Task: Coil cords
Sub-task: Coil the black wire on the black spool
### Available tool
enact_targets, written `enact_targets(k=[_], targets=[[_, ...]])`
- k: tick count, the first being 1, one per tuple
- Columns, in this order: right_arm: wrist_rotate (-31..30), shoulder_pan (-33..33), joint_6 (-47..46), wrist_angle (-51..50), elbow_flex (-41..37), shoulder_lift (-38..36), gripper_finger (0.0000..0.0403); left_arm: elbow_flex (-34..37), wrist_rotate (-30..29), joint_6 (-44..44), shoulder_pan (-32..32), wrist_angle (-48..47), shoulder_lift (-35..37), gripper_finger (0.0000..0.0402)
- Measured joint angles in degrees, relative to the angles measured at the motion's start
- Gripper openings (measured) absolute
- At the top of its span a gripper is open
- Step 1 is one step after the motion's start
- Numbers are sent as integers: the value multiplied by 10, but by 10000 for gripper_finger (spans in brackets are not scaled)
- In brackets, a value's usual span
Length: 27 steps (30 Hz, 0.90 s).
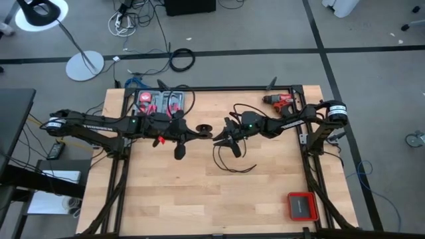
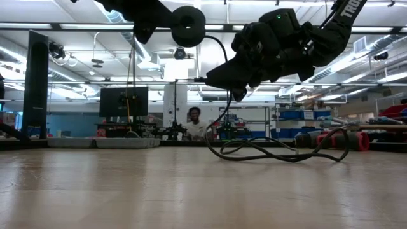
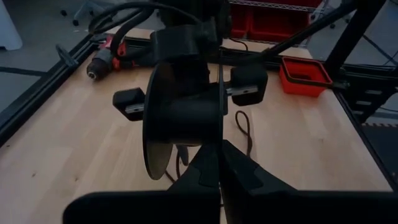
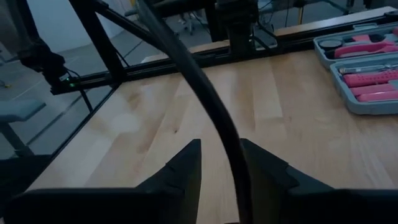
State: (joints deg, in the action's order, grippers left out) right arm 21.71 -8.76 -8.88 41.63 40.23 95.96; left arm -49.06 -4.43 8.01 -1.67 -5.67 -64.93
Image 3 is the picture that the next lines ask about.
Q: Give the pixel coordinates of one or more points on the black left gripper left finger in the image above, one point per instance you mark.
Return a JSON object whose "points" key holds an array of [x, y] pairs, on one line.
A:
{"points": [[208, 174]]}

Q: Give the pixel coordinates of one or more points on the black frame clamp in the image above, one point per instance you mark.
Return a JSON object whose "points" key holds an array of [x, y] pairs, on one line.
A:
{"points": [[66, 57]]}

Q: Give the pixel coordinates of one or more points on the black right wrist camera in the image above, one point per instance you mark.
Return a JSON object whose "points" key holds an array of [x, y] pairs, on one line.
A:
{"points": [[180, 43]]}

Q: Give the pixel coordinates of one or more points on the red storage bin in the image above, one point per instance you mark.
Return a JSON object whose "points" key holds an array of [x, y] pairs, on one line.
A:
{"points": [[273, 25], [239, 21]]}

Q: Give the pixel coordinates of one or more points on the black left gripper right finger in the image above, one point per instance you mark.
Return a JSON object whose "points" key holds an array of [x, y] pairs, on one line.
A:
{"points": [[239, 180]]}

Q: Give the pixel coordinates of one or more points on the red tray black insert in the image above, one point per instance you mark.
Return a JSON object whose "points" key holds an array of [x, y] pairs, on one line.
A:
{"points": [[298, 87]]}

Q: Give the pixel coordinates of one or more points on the white floor unit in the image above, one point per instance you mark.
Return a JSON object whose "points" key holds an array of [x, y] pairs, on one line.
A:
{"points": [[7, 28]]}

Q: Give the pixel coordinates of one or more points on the office chair base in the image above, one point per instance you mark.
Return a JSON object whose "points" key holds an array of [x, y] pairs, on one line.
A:
{"points": [[63, 13]]}

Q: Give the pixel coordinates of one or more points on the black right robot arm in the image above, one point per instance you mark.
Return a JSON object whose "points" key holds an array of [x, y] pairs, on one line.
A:
{"points": [[192, 12]]}

